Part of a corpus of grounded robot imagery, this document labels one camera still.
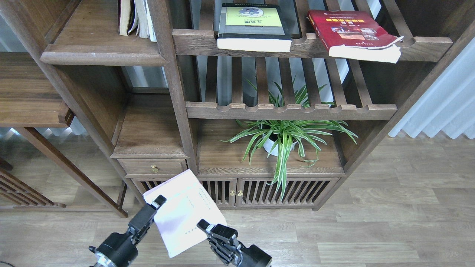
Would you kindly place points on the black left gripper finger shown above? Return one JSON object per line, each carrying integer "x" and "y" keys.
{"x": 140, "y": 223}

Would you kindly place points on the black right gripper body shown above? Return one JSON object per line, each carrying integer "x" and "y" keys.
{"x": 239, "y": 255}

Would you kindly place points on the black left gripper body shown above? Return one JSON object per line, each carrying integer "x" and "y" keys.
{"x": 118, "y": 250}

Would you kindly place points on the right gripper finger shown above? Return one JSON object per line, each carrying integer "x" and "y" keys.
{"x": 218, "y": 232}

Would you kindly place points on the pale lilac paperback book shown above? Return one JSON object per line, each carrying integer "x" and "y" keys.
{"x": 187, "y": 203}

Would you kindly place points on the red paperback book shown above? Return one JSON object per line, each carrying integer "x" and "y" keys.
{"x": 354, "y": 35}

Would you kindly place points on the upright white books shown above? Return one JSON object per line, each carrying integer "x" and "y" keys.
{"x": 142, "y": 21}

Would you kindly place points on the brass cabinet door knobs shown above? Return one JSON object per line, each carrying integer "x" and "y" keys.
{"x": 236, "y": 193}

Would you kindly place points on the white plant pot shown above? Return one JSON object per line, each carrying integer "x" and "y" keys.
{"x": 271, "y": 144}

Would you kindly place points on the green spider plant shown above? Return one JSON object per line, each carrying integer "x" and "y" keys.
{"x": 285, "y": 134}

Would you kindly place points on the dark wooden bookshelf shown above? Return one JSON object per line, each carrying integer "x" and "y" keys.
{"x": 168, "y": 103}

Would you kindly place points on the yellow and black book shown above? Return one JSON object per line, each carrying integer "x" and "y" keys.
{"x": 253, "y": 27}

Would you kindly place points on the upright tan book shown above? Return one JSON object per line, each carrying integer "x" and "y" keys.
{"x": 125, "y": 16}

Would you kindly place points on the white curtain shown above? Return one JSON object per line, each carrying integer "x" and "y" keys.
{"x": 448, "y": 106}

